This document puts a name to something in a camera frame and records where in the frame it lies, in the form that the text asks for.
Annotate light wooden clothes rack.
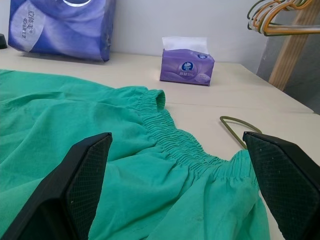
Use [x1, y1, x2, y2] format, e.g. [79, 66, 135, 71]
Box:
[268, 0, 320, 91]

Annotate green shorts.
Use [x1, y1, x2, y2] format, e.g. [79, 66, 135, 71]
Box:
[0, 69, 272, 240]

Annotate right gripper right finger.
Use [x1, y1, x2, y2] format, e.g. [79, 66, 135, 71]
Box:
[242, 131, 320, 240]

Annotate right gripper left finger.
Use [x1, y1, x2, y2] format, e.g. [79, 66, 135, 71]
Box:
[0, 132, 113, 240]

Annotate bunch of hanging hangers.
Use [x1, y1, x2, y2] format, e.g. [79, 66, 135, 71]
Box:
[247, 0, 320, 35]

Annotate small purple tissue box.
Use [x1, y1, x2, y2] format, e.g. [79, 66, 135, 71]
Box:
[159, 36, 216, 87]

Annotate large purple tissue pack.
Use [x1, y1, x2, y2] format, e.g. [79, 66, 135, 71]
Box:
[7, 0, 117, 62]

